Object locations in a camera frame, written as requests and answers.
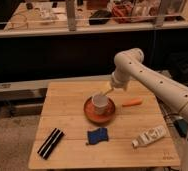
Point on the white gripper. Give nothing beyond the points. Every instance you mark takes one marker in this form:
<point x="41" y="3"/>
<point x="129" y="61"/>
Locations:
<point x="116" y="83"/>

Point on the white ceramic cup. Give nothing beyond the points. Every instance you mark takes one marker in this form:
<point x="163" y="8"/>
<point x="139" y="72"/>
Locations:
<point x="100" y="103"/>

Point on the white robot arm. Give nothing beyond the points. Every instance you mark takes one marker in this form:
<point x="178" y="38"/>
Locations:
<point x="129" y="64"/>

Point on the orange ceramic bowl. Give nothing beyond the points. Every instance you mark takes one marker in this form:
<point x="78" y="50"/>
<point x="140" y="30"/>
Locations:
<point x="99" y="116"/>

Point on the orange carrot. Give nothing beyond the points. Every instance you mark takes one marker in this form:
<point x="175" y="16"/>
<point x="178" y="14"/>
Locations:
<point x="132" y="102"/>

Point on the blue cloth object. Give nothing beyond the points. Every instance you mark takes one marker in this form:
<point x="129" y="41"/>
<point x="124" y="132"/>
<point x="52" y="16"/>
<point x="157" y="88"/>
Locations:
<point x="98" y="135"/>

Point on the white plastic bottle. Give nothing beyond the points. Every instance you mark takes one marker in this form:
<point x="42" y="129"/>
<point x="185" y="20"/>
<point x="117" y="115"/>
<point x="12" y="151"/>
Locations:
<point x="150" y="136"/>

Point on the black bag on shelf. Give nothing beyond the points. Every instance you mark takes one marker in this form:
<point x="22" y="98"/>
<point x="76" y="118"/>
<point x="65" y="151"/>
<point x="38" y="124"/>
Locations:
<point x="99" y="17"/>

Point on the red cluttered items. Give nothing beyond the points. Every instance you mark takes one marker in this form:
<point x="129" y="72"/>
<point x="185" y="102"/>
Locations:
<point x="123" y="13"/>

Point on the black rectangular bar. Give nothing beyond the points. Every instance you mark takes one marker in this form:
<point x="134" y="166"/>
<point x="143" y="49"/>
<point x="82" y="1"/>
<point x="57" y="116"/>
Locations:
<point x="50" y="143"/>

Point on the metal shelf post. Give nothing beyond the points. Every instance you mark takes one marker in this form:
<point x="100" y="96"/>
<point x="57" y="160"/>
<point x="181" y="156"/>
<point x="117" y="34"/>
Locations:
<point x="70" y="10"/>

